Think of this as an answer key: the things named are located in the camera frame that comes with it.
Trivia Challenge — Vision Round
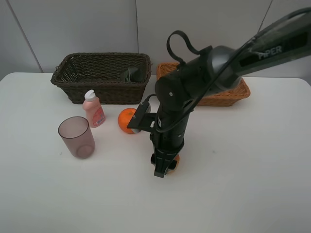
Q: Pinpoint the orange tangerine fruit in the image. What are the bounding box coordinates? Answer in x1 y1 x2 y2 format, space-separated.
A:
118 108 136 134

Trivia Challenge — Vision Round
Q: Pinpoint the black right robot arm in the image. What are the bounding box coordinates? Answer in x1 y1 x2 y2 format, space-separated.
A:
150 7 311 178

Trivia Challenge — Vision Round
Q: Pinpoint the dark brown wicker basket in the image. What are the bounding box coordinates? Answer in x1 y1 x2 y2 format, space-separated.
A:
51 52 151 105

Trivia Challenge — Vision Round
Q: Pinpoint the light orange wicker basket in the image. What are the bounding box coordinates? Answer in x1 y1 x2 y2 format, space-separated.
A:
156 63 251 107

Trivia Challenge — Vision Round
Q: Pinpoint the pink bottle white cap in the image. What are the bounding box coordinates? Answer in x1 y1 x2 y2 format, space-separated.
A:
83 90 105 128

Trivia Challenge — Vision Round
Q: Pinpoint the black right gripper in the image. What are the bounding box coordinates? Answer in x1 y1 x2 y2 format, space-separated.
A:
150 114 189 178

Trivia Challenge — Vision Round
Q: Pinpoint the translucent purple plastic cup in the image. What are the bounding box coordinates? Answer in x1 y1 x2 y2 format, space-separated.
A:
58 116 95 159

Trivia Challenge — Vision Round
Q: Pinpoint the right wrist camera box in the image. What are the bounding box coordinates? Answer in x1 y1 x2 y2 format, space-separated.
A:
127 100 156 133

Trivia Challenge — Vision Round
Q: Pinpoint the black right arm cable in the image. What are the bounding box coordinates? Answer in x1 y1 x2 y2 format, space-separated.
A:
166 30 207 66

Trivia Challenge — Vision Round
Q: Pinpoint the red yellow peach fruit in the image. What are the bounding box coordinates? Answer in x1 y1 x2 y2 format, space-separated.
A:
168 154 180 173

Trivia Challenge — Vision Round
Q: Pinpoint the dark green pump bottle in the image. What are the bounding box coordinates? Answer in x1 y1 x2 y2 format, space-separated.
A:
120 67 145 83

